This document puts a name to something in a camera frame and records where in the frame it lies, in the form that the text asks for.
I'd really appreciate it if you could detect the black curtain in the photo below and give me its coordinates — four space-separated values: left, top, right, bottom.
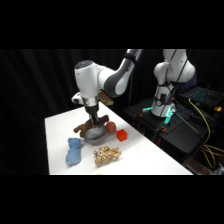
0 49 224 176

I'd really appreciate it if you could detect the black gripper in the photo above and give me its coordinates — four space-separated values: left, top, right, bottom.
84 103 101 127

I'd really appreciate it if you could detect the brown plush dog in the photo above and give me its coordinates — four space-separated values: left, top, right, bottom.
73 114 111 139

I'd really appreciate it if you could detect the black robot stand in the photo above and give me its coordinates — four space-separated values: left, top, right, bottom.
122 97 224 165

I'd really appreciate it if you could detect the spotted leopard plush toy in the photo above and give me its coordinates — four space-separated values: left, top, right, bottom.
92 146 122 167

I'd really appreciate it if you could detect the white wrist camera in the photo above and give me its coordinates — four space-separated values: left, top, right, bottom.
71 92 83 105

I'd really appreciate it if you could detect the black laptop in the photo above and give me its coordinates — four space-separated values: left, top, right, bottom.
179 85 224 108

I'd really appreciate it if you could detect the grey bowl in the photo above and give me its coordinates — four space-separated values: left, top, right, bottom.
83 125 109 146

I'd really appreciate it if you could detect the blue sock toy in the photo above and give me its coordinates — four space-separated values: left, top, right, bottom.
65 136 83 167

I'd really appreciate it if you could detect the yellow cable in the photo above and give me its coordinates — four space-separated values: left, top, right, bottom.
187 98 224 169

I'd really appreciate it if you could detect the red cube block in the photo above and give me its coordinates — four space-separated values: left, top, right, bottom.
115 128 129 143

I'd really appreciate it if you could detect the cardboard box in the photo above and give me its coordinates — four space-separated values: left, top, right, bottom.
183 156 224 176

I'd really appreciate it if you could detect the orange ball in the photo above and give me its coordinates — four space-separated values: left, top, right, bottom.
105 121 118 135

